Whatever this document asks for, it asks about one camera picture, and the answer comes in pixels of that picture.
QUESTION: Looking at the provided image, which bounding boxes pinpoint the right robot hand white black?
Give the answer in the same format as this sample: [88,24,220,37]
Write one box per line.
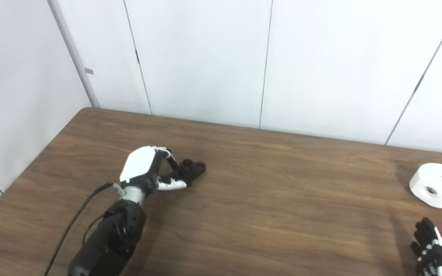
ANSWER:
[410,217,442,276]

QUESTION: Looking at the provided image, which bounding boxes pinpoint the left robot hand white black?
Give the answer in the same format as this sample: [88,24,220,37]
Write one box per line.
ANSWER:
[119,146,188,192]

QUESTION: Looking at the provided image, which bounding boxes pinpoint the black plastic holder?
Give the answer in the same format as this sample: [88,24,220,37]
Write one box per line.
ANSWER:
[169,159,206,187]

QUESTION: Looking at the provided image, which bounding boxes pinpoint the round white plastic piece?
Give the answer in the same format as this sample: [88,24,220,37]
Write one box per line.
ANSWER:
[409,163,442,209]

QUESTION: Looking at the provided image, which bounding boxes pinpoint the thin black left arm wire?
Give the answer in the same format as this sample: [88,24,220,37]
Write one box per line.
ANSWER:
[82,214,108,246]

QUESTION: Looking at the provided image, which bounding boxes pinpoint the gray wall corner post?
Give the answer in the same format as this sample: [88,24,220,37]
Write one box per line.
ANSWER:
[48,0,101,109]

